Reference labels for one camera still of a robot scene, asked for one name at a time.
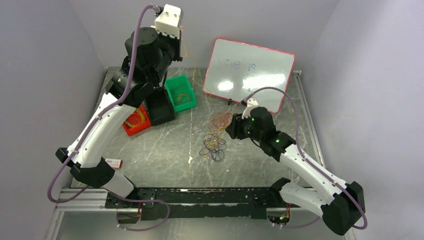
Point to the pink framed whiteboard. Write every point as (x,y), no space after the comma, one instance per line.
(237,69)

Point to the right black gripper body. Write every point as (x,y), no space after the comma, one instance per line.
(242,128)

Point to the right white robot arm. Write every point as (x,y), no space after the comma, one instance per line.
(298,165)

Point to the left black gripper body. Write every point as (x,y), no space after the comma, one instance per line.
(171,47)

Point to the red plastic bin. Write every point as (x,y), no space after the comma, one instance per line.
(137,121)

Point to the green plastic bin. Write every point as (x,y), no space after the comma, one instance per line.
(181,93)

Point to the black plastic bin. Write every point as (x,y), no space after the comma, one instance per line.
(159,107)

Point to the small red white box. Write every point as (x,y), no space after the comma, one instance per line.
(114,163)

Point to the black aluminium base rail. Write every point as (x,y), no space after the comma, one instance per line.
(267,203)

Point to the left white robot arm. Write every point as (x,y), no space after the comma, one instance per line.
(150,52)

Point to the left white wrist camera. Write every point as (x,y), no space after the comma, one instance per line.
(169,21)

